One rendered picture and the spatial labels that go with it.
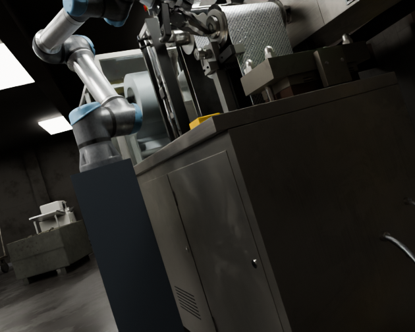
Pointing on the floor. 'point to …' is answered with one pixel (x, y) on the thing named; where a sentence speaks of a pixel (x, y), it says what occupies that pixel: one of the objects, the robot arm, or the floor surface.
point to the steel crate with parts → (50, 251)
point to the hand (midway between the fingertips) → (205, 34)
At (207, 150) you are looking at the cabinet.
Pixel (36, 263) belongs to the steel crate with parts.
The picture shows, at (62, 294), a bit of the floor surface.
